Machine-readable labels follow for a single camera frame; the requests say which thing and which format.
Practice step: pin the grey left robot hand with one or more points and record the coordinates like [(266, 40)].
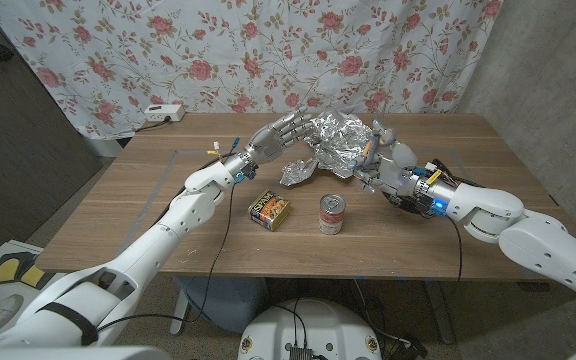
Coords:
[(273, 140)]

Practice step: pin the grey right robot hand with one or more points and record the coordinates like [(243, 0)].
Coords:
[(393, 175)]

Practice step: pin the large aluminum foil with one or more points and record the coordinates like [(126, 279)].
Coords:
[(338, 140)]

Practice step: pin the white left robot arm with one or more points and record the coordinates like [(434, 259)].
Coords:
[(158, 240)]

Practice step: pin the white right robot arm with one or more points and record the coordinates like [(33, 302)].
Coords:
[(533, 230)]

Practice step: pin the small crumpled aluminum foil piece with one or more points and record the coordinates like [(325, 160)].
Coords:
[(295, 172)]

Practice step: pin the yellow blue Spam box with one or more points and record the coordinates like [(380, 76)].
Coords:
[(269, 210)]

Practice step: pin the red white soup can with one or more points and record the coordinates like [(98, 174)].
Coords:
[(332, 215)]

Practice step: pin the small black torso box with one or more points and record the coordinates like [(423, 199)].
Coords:
[(300, 352)]

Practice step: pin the black tambourine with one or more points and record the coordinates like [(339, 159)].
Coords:
[(410, 205)]

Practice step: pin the white power strip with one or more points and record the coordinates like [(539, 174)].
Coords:
[(164, 112)]

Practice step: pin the floral backdrop cloth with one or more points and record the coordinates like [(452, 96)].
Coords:
[(168, 55)]

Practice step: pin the grey table leg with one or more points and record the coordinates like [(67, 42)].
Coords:
[(440, 310)]

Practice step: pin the grey stool under table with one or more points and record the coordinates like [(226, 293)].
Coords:
[(233, 302)]

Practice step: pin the white robot torso base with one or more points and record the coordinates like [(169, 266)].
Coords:
[(313, 325)]

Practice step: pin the black power adapter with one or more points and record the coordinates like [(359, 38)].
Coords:
[(410, 347)]

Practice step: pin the white table leg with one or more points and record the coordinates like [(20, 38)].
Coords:
[(179, 312)]

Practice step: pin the dark wooden door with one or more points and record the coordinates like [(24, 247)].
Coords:
[(18, 150)]

